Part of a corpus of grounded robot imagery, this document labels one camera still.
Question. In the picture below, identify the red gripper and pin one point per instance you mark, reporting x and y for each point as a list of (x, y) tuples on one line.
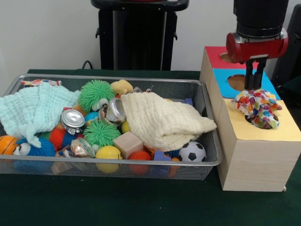
[(258, 50)]

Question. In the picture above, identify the multicoloured patterned cloth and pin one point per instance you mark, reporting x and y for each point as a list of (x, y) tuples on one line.
[(258, 103), (40, 83)]

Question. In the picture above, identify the cream muslin cloth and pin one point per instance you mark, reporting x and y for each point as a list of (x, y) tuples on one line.
[(160, 120)]

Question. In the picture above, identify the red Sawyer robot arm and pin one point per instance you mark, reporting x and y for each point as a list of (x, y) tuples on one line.
[(261, 16)]

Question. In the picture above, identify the wooden box with three holes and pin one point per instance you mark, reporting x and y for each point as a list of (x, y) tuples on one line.
[(254, 162)]

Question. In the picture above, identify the shallow mesh bin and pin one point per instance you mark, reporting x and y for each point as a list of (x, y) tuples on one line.
[(192, 170)]

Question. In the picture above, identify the dark green table cloth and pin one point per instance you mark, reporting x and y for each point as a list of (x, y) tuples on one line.
[(294, 86), (94, 202)]

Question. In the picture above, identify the black stand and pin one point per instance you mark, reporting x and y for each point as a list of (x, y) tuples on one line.
[(294, 51)]

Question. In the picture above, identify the black and white soccer ball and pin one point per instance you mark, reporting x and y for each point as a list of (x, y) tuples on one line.
[(191, 151)]

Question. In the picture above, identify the red ball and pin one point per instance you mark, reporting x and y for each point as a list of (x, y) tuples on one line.
[(140, 155)]

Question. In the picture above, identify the wooden cube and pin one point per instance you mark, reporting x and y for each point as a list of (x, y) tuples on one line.
[(129, 144)]

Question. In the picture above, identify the green spiky rubber ball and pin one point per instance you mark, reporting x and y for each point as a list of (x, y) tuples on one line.
[(95, 93), (101, 134)]

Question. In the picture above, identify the yellow ball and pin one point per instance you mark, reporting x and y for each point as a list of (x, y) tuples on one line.
[(108, 152)]

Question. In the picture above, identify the mint muslin cloth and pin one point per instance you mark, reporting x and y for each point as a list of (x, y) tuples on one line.
[(33, 108)]

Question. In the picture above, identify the orange basketball toy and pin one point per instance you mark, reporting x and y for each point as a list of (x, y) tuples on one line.
[(7, 144)]

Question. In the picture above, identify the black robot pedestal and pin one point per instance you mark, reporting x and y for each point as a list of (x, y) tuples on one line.
[(138, 35)]

